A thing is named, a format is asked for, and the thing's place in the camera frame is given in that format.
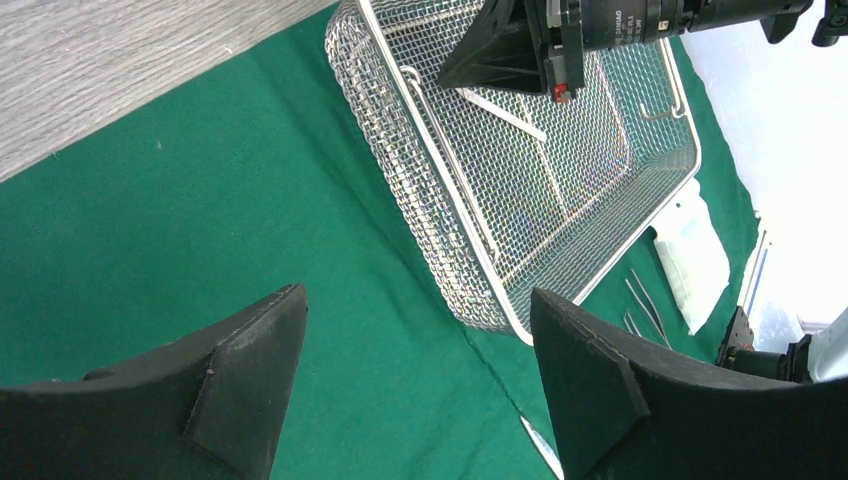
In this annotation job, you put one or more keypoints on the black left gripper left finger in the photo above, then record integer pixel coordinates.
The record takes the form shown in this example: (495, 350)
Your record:
(209, 405)

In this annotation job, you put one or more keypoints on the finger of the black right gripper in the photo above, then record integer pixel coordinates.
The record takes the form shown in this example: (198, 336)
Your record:
(497, 51)

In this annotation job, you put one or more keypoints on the steel scalpel handle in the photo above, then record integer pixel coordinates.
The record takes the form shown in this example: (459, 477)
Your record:
(503, 114)

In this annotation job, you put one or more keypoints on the white sterile packet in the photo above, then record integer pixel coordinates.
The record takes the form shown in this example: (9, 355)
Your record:
(693, 259)

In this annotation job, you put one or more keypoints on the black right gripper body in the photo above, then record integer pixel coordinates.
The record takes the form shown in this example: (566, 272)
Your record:
(562, 32)

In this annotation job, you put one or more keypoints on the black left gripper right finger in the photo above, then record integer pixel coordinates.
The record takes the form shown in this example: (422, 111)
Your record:
(623, 407)

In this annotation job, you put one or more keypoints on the green surgical drape cloth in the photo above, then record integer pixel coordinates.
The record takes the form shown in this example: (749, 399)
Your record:
(250, 177)

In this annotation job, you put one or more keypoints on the steel ring-handled scissors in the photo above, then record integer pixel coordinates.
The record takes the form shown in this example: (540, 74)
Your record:
(544, 449)

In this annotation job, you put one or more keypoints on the metal mesh instrument tray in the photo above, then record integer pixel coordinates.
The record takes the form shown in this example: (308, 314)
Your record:
(495, 212)

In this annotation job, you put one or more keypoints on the steel needle holder clamp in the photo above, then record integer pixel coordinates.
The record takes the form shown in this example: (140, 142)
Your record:
(631, 325)

